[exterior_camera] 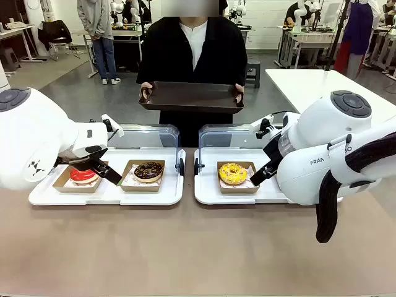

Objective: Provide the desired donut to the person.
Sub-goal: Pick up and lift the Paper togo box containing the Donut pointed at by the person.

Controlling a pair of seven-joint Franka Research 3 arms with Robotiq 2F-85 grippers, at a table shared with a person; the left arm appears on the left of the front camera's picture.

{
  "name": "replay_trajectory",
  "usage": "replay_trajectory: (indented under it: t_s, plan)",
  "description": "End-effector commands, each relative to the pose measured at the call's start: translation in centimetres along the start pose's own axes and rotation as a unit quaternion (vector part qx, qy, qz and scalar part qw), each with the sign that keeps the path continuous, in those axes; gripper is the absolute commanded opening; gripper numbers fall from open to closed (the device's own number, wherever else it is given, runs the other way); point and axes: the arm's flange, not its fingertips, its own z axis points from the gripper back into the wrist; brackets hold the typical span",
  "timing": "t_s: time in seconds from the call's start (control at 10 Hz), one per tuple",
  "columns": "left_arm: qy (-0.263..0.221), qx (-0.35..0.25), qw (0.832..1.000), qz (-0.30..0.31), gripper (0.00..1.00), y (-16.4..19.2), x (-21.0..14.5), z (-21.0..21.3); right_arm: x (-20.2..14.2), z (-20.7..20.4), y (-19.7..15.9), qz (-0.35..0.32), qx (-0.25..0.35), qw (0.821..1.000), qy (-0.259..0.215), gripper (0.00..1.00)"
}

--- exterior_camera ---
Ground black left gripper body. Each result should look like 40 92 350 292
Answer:
56 144 108 170

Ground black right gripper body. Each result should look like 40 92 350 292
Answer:
262 129 290 170

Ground red glazed donut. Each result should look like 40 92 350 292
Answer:
69 166 100 186

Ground dark brown serving tray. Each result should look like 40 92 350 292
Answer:
137 80 245 114

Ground yellow frosted donut in box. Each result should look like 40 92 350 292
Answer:
216 160 260 195

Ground chocolate sprinkle donut in box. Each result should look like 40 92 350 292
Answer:
119 159 166 192

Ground yellow sprinkled donut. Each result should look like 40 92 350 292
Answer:
218 162 248 186

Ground chocolate donut orange sprinkles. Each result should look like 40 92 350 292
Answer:
134 161 164 183

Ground person in black top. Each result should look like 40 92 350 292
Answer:
136 0 248 148

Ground seated person in black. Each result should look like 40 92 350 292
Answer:
284 2 313 28

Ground person in gray hoodie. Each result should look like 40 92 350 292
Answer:
77 0 121 85

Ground person in purple apron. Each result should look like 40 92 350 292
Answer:
334 0 383 80

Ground person's left hand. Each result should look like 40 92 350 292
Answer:
233 83 245 103

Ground person's right hand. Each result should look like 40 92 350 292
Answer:
140 82 153 101

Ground white printed paper liner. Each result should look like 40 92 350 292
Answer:
129 163 140 185
246 166 259 188

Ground white display tray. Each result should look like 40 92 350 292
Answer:
194 147 344 205
28 147 186 207

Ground black step stool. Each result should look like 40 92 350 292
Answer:
246 60 261 89

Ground black tripod pole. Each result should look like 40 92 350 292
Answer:
324 0 352 72

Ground white lab table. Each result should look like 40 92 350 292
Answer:
278 24 344 69

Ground gray stool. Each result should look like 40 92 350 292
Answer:
0 48 21 69

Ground chair with black jacket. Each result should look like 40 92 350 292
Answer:
37 20 82 62

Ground white lab desk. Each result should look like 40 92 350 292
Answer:
111 26 146 74

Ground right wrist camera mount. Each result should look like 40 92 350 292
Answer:
249 114 275 139

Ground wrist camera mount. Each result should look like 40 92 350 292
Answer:
101 113 125 139
249 114 275 139

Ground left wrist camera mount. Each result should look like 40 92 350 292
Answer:
101 113 125 139

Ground clear display lid black handle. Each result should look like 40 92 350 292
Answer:
106 123 186 177
197 123 281 174

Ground black cable sleeve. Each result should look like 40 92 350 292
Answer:
315 132 396 244

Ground white wall desk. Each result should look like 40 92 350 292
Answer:
0 24 43 62

